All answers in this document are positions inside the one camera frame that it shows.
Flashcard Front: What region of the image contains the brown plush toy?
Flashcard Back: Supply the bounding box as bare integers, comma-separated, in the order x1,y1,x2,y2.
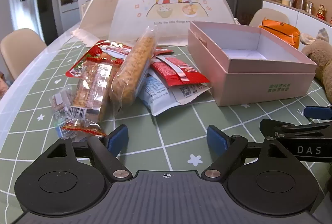
299,28,332,102

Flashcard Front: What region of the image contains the red white striped snack packet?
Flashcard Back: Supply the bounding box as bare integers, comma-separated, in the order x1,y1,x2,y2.
150,55,210,87

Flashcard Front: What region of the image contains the clear barcode cracker packet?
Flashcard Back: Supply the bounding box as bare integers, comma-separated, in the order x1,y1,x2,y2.
66,60,122,122

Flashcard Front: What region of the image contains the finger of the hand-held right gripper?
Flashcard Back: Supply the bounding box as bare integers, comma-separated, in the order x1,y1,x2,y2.
304,106,332,121
260,118,332,139

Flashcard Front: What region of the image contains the cartoon print mesh food cover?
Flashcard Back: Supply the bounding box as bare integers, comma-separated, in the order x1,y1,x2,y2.
72,0,237,47

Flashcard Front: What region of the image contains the small clear snack packet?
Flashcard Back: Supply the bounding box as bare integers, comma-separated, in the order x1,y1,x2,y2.
50,85,76,136

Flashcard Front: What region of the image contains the orange plastic bag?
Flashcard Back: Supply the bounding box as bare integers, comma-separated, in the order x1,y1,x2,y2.
259,18,301,50

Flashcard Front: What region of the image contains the dark door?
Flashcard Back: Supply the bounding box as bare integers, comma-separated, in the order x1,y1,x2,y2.
35,0,59,45

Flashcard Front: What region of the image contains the small red snack packet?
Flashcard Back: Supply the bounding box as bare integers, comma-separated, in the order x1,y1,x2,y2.
62,119,107,137

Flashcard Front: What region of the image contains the red gold figurine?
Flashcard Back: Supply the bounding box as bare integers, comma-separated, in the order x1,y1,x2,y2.
316,5,328,19

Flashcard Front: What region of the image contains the long clear biscuit packet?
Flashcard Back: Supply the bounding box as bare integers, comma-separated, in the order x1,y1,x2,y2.
109,25,159,110

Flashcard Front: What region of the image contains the blue white snack packet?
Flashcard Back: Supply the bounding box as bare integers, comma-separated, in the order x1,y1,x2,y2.
137,68,214,117

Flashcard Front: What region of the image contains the beige dining chair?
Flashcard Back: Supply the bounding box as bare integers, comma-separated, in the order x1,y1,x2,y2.
248,8,289,27
0,28,48,80

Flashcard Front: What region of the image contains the large red snack packet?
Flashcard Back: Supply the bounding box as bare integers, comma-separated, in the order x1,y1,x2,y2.
65,40,135,78

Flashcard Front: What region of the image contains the green checked tablecloth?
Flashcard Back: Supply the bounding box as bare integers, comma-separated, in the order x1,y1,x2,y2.
0,40,332,214

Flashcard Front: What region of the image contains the pink cardboard box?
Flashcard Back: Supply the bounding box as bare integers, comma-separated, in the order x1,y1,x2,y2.
187,21,318,107

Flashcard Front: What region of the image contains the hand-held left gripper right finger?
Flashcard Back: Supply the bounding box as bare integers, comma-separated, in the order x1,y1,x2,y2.
201,125,288,183

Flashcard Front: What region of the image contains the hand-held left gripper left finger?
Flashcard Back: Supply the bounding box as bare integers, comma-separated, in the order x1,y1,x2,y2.
47,124,133,183

